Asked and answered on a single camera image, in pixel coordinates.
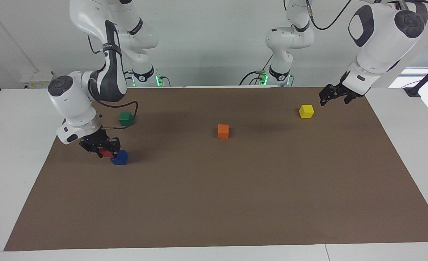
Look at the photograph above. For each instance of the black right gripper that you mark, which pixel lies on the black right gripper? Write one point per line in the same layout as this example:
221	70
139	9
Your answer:
94	142

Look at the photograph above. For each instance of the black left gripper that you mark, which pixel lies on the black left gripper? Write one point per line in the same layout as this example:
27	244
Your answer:
344	90

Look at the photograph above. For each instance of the red wooden block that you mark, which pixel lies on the red wooden block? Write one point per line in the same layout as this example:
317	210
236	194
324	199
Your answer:
107	154

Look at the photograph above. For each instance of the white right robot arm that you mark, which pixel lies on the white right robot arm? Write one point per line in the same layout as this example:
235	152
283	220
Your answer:
76	101

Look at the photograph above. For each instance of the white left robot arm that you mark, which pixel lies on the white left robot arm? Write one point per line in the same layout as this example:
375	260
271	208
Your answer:
380	40

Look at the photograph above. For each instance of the blue wooden block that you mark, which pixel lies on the blue wooden block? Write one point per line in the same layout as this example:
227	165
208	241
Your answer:
121	159

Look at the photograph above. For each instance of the green wooden block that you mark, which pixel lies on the green wooden block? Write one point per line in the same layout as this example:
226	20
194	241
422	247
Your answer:
126	119

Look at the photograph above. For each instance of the yellow wooden block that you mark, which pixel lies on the yellow wooden block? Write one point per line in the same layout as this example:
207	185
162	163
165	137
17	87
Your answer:
306	111

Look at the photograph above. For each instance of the orange wooden block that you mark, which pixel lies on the orange wooden block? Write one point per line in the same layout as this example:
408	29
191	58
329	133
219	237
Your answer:
223	131

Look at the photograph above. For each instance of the white box with yellow label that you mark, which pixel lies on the white box with yellow label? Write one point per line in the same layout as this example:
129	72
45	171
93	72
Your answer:
36	81

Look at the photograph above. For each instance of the brown table mat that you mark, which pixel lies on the brown table mat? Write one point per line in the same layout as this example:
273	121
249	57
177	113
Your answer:
235	188

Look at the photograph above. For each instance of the black camera stand clamp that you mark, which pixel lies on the black camera stand clamp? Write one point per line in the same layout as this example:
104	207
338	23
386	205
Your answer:
413	91

